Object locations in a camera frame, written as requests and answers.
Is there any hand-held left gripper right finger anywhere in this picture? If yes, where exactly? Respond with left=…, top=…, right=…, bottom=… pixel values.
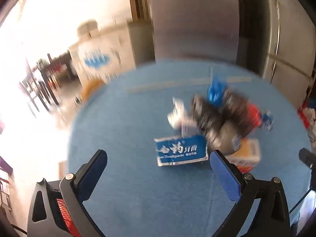
left=209, top=150, right=290, bottom=237

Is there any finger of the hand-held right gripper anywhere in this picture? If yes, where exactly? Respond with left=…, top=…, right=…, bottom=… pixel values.
left=298, top=148, right=316, bottom=169

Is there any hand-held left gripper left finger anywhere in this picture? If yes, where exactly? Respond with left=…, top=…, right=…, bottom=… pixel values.
left=27, top=149, right=108, bottom=237

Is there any blue toothpaste box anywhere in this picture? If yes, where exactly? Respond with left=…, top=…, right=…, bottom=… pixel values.
left=153, top=134, right=210, bottom=167

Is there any red plastic bag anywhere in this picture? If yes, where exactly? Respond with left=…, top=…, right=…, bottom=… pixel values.
left=247, top=104, right=263, bottom=129

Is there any white packet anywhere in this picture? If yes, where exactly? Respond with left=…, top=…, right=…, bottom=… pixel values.
left=167, top=97, right=188, bottom=129

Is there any orange white carton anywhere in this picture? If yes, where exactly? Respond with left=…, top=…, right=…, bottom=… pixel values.
left=226, top=138, right=261, bottom=173

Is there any pile of plastic bags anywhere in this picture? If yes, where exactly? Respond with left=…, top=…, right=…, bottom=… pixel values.
left=297, top=99, right=316, bottom=139

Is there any blue white wrapper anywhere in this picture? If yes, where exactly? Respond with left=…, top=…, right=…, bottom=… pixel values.
left=262, top=111, right=274, bottom=131

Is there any black plastic bag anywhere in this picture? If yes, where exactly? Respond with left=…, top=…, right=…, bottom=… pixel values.
left=190, top=91, right=250, bottom=153

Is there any blue tablecloth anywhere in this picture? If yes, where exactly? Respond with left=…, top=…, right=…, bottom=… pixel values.
left=67, top=58, right=313, bottom=237

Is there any blue plastic bag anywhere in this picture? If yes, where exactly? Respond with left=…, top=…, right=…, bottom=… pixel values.
left=207, top=74, right=229, bottom=106

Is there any yellow floor fan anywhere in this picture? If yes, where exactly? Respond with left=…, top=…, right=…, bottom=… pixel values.
left=81, top=79, right=105, bottom=99

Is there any dark wooden chair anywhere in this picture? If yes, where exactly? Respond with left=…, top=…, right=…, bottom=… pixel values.
left=21, top=74, right=62, bottom=119

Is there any white chest freezer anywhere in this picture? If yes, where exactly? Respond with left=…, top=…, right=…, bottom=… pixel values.
left=69, top=21, right=155, bottom=87

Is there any dark wooden dining table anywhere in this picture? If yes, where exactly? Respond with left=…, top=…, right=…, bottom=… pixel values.
left=37, top=51, right=77, bottom=89

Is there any silver two-door fridge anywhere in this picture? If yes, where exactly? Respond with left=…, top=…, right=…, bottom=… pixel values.
left=262, top=0, right=316, bottom=97

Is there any white rice cooker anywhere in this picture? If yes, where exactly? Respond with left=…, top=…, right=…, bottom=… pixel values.
left=77, top=19, right=99, bottom=38

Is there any brown wooden door frame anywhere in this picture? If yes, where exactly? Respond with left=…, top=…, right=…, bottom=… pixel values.
left=127, top=0, right=151, bottom=23

